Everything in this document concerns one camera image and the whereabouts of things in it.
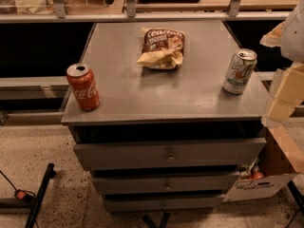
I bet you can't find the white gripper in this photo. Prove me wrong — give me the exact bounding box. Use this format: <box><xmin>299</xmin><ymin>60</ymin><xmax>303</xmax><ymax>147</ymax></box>
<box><xmin>260</xmin><ymin>0</ymin><xmax>304</xmax><ymax>127</ymax></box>

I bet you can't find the white green 7up can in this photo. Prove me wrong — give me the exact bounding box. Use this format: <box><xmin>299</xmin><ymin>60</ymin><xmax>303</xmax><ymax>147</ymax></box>
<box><xmin>223</xmin><ymin>48</ymin><xmax>257</xmax><ymax>95</ymax></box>

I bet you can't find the red coke can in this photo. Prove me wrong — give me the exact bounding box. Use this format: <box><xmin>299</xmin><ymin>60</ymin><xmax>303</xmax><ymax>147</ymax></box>
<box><xmin>66</xmin><ymin>63</ymin><xmax>101</xmax><ymax>111</ymax></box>

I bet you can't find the top grey drawer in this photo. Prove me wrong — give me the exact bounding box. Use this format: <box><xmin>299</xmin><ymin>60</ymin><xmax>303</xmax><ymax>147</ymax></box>
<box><xmin>74</xmin><ymin>138</ymin><xmax>266</xmax><ymax>170</ymax></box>

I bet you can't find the grey drawer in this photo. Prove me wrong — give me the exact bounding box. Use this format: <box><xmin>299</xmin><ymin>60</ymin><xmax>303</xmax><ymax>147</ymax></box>
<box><xmin>92</xmin><ymin>172</ymin><xmax>238</xmax><ymax>195</ymax></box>
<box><xmin>74</xmin><ymin>138</ymin><xmax>266</xmax><ymax>170</ymax></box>
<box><xmin>104</xmin><ymin>194</ymin><xmax>224</xmax><ymax>213</ymax></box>

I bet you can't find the cardboard box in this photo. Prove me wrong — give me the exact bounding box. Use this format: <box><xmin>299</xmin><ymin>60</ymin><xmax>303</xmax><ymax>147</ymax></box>
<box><xmin>223</xmin><ymin>126</ymin><xmax>304</xmax><ymax>202</ymax></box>

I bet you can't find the red item in box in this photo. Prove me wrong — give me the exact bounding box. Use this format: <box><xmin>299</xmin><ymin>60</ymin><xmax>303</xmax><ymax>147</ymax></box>
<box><xmin>251</xmin><ymin>165</ymin><xmax>264</xmax><ymax>180</ymax></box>

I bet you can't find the brown chip bag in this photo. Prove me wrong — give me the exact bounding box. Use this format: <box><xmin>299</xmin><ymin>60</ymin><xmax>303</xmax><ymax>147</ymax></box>
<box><xmin>137</xmin><ymin>28</ymin><xmax>185</xmax><ymax>70</ymax></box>

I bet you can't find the grey drawer cabinet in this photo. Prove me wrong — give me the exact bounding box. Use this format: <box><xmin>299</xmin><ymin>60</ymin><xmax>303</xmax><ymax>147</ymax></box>
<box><xmin>62</xmin><ymin>21</ymin><xmax>267</xmax><ymax>202</ymax></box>

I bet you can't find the middle grey drawer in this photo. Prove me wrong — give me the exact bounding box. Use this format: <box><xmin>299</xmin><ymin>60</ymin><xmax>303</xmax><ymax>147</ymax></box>
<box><xmin>92</xmin><ymin>172</ymin><xmax>238</xmax><ymax>195</ymax></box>

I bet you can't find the bottom grey drawer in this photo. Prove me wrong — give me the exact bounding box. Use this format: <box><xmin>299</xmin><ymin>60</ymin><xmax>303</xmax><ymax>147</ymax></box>
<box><xmin>104</xmin><ymin>194</ymin><xmax>224</xmax><ymax>213</ymax></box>

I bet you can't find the black metal stand leg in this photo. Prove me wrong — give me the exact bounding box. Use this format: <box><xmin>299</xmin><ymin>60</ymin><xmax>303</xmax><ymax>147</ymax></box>
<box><xmin>25</xmin><ymin>163</ymin><xmax>56</xmax><ymax>228</ymax></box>

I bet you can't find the grey metal shelf rail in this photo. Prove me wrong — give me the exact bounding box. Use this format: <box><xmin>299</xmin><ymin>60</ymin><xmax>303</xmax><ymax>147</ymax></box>
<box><xmin>0</xmin><ymin>0</ymin><xmax>290</xmax><ymax>24</ymax></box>

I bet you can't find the orange cable connector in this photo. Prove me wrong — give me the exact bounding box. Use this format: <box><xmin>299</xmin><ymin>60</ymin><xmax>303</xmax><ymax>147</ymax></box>
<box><xmin>14</xmin><ymin>189</ymin><xmax>35</xmax><ymax>203</ymax></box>

